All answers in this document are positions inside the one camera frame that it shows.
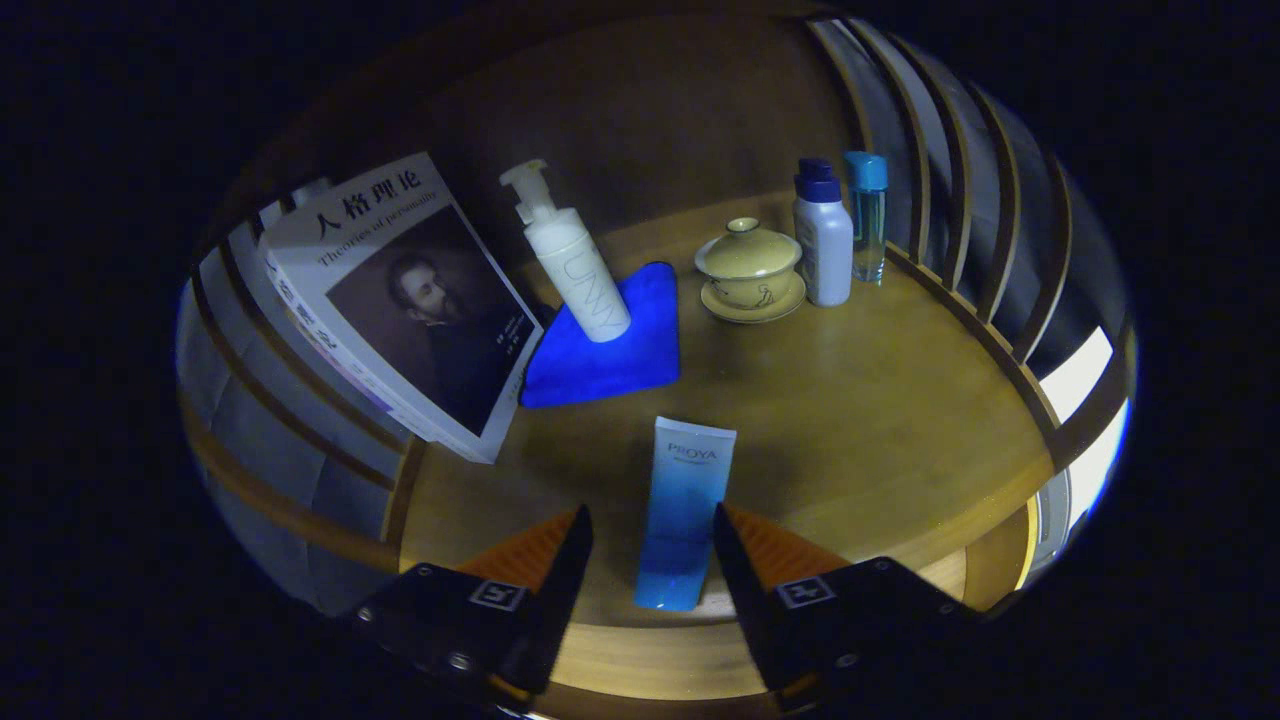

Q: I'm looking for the white pump bottle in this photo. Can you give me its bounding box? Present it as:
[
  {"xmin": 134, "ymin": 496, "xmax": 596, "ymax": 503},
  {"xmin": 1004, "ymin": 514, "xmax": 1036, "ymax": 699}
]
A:
[{"xmin": 499, "ymin": 159, "xmax": 633, "ymax": 344}]

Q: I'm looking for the yellow lidded teacup with saucer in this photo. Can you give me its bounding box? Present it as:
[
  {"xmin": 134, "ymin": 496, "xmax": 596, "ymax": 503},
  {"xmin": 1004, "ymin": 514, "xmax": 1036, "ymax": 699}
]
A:
[{"xmin": 694, "ymin": 217, "xmax": 807, "ymax": 325}]

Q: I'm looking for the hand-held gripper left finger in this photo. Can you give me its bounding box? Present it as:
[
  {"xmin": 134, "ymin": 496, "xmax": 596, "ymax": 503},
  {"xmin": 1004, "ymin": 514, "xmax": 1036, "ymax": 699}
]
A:
[{"xmin": 345, "ymin": 503, "xmax": 595, "ymax": 713}]

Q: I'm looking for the white bottle with blue cap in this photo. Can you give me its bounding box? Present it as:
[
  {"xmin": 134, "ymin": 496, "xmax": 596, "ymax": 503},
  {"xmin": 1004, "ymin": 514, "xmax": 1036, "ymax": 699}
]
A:
[{"xmin": 793, "ymin": 158, "xmax": 855, "ymax": 308}]

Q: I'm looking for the wooden countertop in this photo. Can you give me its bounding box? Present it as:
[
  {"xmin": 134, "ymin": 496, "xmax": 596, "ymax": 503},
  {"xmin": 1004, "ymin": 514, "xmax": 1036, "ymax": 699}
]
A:
[{"xmin": 398, "ymin": 190, "xmax": 1056, "ymax": 631}]

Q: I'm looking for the clear bottle with teal cap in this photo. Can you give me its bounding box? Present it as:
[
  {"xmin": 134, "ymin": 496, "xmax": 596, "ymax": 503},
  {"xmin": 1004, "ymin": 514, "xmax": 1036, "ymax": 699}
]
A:
[{"xmin": 844, "ymin": 151, "xmax": 889, "ymax": 286}]

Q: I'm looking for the thick white portrait book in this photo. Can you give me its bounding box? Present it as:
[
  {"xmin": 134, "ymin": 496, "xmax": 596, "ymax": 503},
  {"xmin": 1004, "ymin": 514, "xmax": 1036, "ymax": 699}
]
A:
[{"xmin": 257, "ymin": 152, "xmax": 546, "ymax": 465}]

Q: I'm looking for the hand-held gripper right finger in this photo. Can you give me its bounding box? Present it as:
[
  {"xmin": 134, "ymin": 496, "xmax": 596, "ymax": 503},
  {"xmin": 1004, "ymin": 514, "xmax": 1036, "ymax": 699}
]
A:
[{"xmin": 712, "ymin": 502, "xmax": 986, "ymax": 713}]

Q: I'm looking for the blue white cosmetic tube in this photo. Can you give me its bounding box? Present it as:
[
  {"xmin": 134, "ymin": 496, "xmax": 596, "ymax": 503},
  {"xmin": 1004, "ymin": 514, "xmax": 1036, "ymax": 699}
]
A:
[{"xmin": 632, "ymin": 416, "xmax": 738, "ymax": 612}]

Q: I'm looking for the brown wooden cabinet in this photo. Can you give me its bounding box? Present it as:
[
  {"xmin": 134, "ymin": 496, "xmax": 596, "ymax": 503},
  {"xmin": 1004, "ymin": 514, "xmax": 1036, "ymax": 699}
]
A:
[{"xmin": 175, "ymin": 5, "xmax": 1136, "ymax": 720}]

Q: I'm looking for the folded blue cloth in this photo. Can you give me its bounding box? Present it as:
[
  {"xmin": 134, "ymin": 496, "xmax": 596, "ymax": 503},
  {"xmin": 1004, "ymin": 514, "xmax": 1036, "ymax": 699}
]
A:
[{"xmin": 519, "ymin": 261, "xmax": 682, "ymax": 409}]

